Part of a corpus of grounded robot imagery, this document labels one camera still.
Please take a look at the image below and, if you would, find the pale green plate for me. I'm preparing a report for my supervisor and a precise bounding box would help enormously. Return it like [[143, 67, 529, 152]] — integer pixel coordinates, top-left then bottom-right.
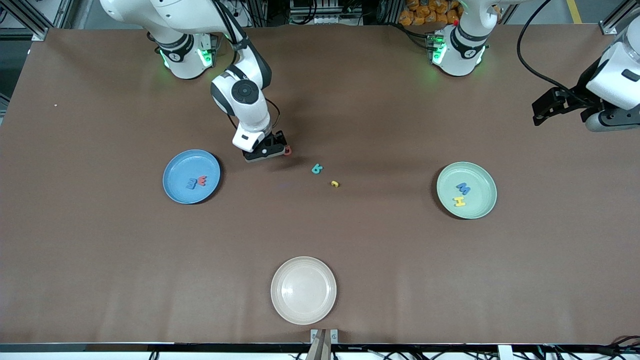
[[436, 161, 498, 220]]

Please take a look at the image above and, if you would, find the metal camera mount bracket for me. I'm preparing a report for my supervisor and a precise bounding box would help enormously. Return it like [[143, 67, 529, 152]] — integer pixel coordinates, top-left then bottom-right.
[[306, 328, 339, 360]]

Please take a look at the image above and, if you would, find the black cable bundle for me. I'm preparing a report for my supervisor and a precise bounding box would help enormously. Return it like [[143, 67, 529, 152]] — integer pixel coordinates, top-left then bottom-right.
[[592, 335, 640, 360]]

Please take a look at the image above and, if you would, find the blue plate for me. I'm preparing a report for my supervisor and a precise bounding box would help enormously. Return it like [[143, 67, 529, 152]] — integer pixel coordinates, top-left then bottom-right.
[[162, 149, 221, 205]]

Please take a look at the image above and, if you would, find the aluminium frame post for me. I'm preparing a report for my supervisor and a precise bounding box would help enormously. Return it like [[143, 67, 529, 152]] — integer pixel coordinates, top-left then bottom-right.
[[601, 0, 640, 36], [0, 0, 76, 42]]

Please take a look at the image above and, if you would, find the bag of orange fruit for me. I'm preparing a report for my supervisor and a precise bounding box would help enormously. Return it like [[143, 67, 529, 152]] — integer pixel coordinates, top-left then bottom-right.
[[398, 0, 463, 27]]

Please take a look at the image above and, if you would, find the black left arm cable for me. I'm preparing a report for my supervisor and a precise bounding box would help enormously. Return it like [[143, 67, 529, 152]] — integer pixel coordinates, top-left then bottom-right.
[[517, 0, 591, 98]]

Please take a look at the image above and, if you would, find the beige plate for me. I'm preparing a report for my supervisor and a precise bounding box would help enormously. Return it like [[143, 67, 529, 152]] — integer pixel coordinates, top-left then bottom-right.
[[270, 256, 337, 325]]

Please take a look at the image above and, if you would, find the grey equipment rack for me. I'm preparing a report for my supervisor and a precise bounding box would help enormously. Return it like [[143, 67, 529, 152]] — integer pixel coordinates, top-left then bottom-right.
[[289, 0, 363, 27]]

